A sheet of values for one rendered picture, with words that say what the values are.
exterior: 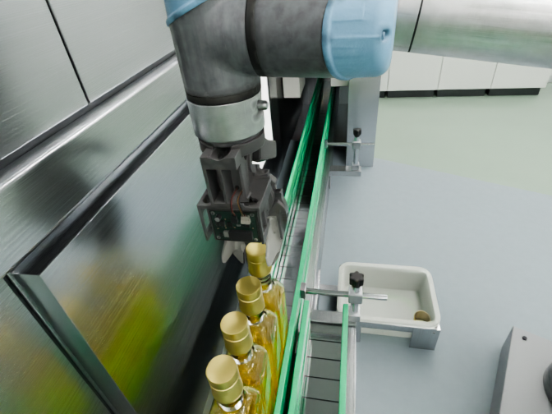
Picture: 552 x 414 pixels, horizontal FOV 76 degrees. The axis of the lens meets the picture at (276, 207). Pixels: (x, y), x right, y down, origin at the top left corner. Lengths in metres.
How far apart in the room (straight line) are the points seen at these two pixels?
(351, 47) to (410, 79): 4.02
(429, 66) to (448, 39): 3.88
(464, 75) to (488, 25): 3.99
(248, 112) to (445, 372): 0.73
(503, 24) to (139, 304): 0.49
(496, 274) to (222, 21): 1.00
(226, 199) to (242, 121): 0.08
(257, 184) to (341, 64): 0.17
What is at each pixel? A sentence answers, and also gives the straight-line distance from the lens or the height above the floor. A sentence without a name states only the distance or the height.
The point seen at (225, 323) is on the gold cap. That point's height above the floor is 1.16.
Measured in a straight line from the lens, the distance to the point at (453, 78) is 4.39.
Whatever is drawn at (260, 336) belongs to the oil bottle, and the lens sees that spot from 0.53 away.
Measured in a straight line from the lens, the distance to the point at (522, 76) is 4.59.
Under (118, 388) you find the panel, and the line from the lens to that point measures 0.49.
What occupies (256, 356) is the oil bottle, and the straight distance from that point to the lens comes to 0.51.
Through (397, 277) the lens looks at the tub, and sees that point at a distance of 0.98.
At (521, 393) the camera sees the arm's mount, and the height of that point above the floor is 0.84.
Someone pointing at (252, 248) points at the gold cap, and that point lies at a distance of 0.52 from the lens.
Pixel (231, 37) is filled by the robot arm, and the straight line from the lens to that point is 0.31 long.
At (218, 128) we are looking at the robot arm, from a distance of 0.35.
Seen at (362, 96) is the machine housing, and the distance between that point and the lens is 1.39.
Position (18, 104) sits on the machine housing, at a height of 1.43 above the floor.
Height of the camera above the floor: 1.52
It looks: 37 degrees down
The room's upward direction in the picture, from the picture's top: 6 degrees counter-clockwise
